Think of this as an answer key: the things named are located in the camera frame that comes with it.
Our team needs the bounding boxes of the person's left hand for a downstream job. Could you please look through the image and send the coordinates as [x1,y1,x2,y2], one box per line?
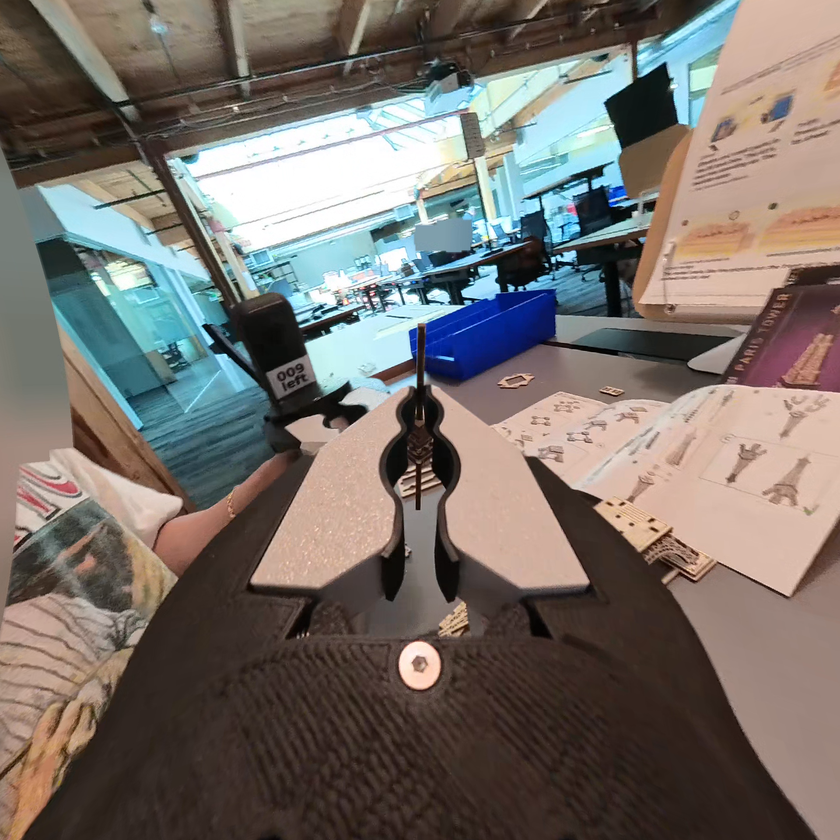
[233,453,309,521]

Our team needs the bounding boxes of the clipboard stand with instructions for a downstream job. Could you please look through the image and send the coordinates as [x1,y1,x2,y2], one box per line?
[640,0,840,326]

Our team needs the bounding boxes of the printed white t-shirt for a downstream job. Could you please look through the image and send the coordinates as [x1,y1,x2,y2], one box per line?
[0,449,185,840]

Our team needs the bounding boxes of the white stand base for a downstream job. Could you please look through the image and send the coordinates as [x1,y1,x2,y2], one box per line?
[686,331,750,375]

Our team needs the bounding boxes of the wooden tower base model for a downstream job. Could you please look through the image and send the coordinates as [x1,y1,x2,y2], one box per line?
[594,497,718,584]

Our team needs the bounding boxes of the blue plastic bin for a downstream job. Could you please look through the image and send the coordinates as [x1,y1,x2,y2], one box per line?
[408,289,557,383]

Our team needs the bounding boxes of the purple puzzle box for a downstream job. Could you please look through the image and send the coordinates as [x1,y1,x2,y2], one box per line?
[721,268,840,393]

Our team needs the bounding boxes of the wooden tower spire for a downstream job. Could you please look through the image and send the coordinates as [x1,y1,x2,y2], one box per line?
[394,323,442,513]

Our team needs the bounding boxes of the black panel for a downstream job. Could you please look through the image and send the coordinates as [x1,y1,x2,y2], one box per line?
[604,62,678,151]

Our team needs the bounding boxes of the tan board on clear stand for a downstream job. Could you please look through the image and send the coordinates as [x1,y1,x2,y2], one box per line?
[619,125,693,200]

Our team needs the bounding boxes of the long office desk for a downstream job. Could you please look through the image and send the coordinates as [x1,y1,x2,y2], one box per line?
[420,243,532,306]

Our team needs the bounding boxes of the folded instruction booklet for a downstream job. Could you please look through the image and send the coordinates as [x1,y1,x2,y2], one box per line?
[492,384,840,598]

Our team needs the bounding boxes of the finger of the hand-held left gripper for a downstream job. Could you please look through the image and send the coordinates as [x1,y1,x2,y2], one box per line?
[283,419,343,456]

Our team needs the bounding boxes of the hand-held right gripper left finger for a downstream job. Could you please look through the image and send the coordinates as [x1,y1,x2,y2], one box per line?
[248,386,418,632]

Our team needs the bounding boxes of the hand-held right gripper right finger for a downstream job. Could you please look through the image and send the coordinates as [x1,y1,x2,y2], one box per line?
[423,386,592,632]

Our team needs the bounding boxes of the wooden-top standing desk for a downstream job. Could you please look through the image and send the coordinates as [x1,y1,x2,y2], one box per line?
[554,215,654,319]

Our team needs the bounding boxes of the grey desk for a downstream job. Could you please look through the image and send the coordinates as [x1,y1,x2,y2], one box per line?
[387,314,840,840]

